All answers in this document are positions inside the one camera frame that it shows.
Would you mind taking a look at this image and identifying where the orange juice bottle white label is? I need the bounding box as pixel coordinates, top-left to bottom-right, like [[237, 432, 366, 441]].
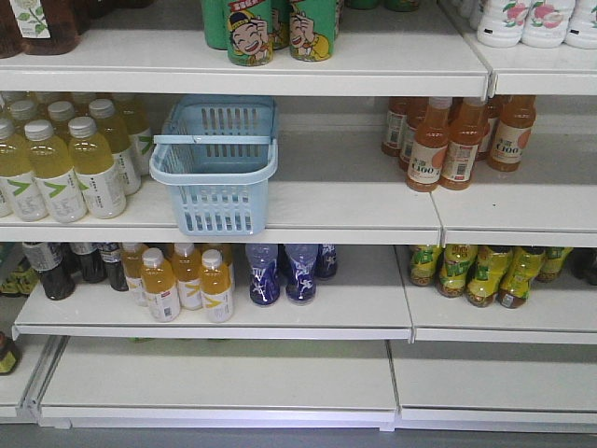
[[141, 247, 181, 322], [121, 243, 147, 307], [200, 249, 234, 323], [172, 243, 202, 310]]

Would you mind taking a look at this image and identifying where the dark tea bottle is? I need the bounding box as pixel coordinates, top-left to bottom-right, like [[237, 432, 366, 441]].
[[21, 242, 76, 301]]

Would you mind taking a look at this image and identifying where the blue sports drink bottle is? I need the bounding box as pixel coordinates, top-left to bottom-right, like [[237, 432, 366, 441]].
[[285, 244, 318, 305], [245, 243, 280, 306]]

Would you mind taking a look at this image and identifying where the green cartoon drink can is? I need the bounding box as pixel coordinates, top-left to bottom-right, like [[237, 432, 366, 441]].
[[289, 0, 336, 62], [224, 0, 273, 67]]

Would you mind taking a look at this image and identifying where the light blue plastic basket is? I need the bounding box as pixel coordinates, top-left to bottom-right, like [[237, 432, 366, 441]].
[[149, 94, 278, 236]]

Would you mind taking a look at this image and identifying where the white peach drink bottle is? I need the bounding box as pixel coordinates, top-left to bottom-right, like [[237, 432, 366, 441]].
[[521, 0, 576, 49], [477, 0, 531, 48], [564, 0, 596, 49]]

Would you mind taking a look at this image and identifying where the white metal shelving unit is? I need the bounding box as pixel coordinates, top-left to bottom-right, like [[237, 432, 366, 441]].
[[1, 1, 596, 433]]

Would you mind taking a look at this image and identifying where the pale yellow drink bottle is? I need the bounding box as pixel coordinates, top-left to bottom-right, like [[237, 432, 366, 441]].
[[68, 116, 126, 219], [1, 119, 49, 222], [24, 119, 88, 223]]

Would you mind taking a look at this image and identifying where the yellow lemon tea bottle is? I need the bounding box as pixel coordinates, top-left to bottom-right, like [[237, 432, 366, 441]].
[[437, 244, 478, 298], [465, 245, 513, 307], [497, 246, 546, 309]]

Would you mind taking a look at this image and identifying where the orange C100 drink bottle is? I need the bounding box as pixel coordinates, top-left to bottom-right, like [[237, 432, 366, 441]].
[[406, 97, 452, 192], [439, 98, 487, 190], [487, 95, 536, 172]]

